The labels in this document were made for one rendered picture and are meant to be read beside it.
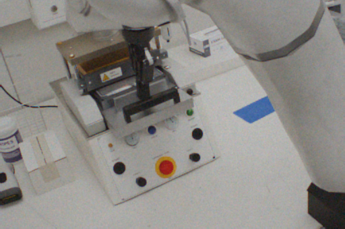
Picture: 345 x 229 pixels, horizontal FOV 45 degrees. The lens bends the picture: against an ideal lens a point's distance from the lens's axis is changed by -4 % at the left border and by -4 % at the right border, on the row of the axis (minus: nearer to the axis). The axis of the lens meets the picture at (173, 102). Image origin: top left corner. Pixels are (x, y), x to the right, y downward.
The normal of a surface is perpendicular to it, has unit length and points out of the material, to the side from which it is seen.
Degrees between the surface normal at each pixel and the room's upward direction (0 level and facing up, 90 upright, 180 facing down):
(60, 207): 0
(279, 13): 95
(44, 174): 88
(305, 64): 102
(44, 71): 90
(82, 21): 121
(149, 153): 65
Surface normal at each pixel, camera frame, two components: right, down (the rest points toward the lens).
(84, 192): -0.17, -0.86
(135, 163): 0.34, -0.04
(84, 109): 0.17, -0.43
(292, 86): -0.18, 0.83
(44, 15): 0.46, 0.36
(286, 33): 0.29, 0.67
